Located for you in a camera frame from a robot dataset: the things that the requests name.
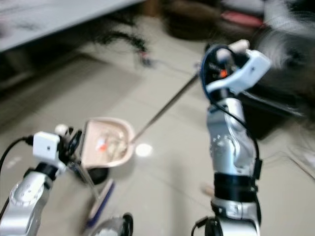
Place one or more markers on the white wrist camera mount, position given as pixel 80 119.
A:
pixel 47 146
pixel 251 66

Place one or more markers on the dark sofa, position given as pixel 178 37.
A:
pixel 192 19

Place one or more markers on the broom with blue brush head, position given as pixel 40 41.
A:
pixel 101 201

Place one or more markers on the silver robot leg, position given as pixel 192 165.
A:
pixel 113 227

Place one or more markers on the small beige floor scrap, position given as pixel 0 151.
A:
pixel 206 188

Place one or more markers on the red cushion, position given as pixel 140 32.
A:
pixel 241 18

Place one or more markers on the small orange trash piece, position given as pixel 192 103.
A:
pixel 102 145

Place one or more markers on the crumpled white paper trash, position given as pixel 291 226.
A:
pixel 115 147

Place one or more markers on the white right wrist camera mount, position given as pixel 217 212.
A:
pixel 251 66

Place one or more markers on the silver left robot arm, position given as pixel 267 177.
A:
pixel 24 201

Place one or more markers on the small white paper ball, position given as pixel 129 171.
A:
pixel 61 129

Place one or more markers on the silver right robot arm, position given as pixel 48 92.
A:
pixel 226 142

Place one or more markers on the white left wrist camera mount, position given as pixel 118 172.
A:
pixel 47 146

